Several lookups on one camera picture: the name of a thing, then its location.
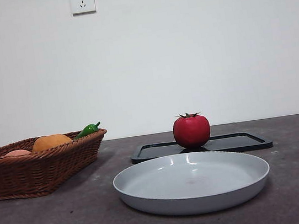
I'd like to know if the red tomato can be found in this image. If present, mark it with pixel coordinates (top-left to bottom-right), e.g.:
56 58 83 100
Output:
170 109 214 151

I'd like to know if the black rectangular tray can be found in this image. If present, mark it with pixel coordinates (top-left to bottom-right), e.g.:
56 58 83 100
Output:
129 126 274 168

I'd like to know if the grey round plate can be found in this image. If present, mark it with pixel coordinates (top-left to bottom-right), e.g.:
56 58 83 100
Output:
109 141 275 224

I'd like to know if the green chili pepper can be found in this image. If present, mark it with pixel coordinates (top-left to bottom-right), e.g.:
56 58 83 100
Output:
70 121 103 141

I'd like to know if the brown wicker basket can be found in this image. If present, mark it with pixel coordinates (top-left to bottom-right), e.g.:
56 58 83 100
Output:
0 126 115 202

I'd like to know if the pale pink egg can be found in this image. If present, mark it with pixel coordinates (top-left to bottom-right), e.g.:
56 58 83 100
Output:
4 148 32 158

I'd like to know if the white wall socket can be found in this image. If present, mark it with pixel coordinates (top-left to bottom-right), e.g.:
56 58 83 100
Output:
70 0 97 17

